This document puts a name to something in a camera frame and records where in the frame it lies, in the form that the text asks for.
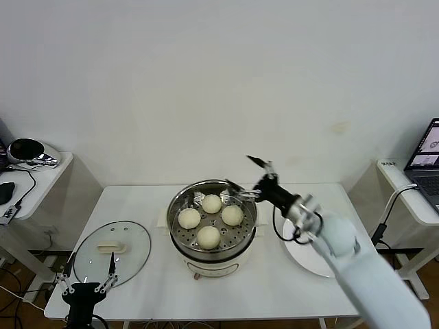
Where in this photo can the black computer mouse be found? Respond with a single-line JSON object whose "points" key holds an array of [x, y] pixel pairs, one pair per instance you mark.
{"points": [[7, 193]]}

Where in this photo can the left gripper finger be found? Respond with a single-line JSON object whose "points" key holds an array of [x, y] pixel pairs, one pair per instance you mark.
{"points": [[109, 281], [64, 282]]}

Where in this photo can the small printed label sticker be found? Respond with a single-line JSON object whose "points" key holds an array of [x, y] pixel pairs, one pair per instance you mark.
{"points": [[387, 164]]}

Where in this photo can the white side table with label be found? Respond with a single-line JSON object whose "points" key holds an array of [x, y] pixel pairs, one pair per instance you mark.
{"points": [[411, 205]]}

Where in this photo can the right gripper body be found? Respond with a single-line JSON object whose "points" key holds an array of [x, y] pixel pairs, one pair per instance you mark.
{"points": [[274, 193]]}

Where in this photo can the grey open laptop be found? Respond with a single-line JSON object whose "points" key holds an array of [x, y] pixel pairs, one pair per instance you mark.
{"points": [[425, 185]]}

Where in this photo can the perforated steel steamer basket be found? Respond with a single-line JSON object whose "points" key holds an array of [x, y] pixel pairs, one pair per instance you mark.
{"points": [[240, 236]]}

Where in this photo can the white side table with mouse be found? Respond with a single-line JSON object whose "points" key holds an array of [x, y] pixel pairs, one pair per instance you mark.
{"points": [[51, 181]]}

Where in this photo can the cream electric cooker base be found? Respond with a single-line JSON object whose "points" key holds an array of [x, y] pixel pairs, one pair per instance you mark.
{"points": [[209, 265]]}

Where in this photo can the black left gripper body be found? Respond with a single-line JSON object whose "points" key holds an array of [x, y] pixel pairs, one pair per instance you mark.
{"points": [[80, 294]]}

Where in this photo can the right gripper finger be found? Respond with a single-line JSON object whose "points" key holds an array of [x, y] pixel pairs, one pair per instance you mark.
{"points": [[265, 164], [245, 194]]}

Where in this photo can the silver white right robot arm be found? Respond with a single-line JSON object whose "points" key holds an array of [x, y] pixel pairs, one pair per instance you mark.
{"points": [[360, 274]]}

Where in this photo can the white round plate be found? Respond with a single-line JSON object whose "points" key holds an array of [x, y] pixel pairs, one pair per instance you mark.
{"points": [[302, 253]]}

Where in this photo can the white steamed baozi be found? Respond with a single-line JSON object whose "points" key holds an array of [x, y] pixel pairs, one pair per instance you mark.
{"points": [[189, 218], [208, 237], [211, 204], [232, 216]]}

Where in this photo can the white wall socket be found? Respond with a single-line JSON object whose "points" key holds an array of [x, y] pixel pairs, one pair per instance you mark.
{"points": [[48, 231]]}

